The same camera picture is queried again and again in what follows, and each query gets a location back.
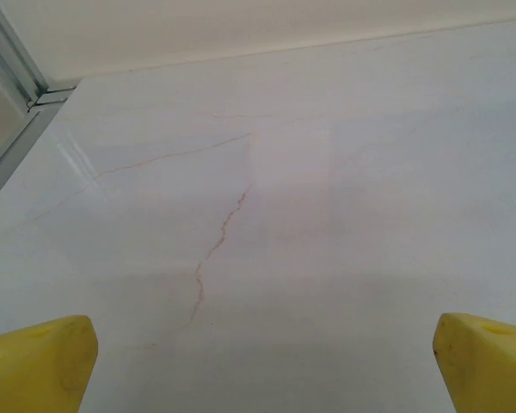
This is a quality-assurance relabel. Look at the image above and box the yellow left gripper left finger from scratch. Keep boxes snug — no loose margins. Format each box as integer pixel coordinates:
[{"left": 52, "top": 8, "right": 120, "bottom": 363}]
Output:
[{"left": 0, "top": 314, "right": 99, "bottom": 413}]

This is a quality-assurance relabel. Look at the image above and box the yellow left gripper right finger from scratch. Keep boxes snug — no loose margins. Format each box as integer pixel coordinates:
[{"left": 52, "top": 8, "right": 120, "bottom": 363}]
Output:
[{"left": 432, "top": 312, "right": 516, "bottom": 413}]

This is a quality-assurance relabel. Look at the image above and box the aluminium table side rail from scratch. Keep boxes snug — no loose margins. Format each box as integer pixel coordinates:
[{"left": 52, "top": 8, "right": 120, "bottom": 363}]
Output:
[{"left": 0, "top": 85, "right": 77, "bottom": 213}]

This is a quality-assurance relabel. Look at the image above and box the aluminium frame post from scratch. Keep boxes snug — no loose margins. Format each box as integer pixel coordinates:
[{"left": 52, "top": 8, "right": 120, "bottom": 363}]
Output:
[{"left": 0, "top": 0, "right": 49, "bottom": 95}]

